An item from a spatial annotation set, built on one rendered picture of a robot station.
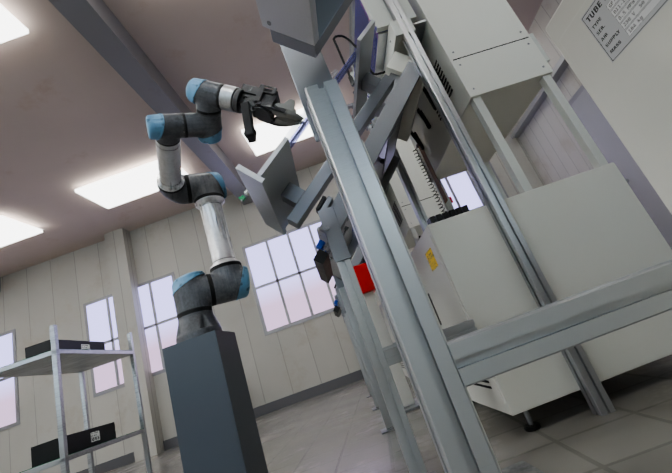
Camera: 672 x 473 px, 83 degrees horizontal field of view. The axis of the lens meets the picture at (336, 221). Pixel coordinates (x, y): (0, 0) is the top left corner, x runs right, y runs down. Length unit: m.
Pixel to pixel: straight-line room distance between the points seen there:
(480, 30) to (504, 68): 0.19
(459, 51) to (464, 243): 0.73
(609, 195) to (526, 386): 0.65
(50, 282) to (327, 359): 4.53
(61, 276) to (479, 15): 6.87
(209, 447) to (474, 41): 1.61
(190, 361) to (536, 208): 1.18
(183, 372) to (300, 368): 4.33
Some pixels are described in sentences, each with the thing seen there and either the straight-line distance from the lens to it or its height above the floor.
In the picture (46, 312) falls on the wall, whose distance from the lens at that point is 7.48.
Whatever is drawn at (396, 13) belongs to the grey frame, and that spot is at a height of 1.41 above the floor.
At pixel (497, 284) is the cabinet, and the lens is 1.22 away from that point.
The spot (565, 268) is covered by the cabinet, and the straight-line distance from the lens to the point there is 1.31.
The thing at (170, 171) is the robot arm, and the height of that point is 1.10.
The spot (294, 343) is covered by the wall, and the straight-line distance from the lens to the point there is 5.64.
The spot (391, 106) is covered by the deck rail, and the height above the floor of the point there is 1.06.
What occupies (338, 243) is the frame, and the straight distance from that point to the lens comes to 1.13.
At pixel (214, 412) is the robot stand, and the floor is 0.32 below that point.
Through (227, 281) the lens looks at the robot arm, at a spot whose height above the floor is 0.71.
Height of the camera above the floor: 0.34
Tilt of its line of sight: 19 degrees up
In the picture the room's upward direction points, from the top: 20 degrees counter-clockwise
